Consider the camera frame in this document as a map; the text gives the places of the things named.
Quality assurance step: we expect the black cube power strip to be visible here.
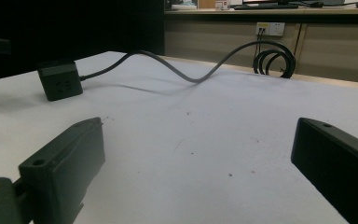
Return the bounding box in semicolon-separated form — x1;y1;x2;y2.
36;60;84;102

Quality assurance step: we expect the thin black wall cable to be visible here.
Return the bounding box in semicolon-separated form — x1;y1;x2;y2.
293;22;304;57

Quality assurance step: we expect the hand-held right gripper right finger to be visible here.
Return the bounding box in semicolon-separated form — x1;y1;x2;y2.
290;117;358;224

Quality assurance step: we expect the black keyboard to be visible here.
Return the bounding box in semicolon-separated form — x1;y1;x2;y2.
233;3;300;11

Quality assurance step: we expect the grey power strip cable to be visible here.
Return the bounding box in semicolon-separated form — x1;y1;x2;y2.
79;40;296;84

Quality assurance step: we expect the white box red label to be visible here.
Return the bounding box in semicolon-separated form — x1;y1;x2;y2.
214;0;231;10

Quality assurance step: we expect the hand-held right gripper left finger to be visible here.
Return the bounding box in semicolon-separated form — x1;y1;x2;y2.
18;117;106;224

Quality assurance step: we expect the white wall socket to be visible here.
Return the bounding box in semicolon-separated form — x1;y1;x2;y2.
255;21;286;37

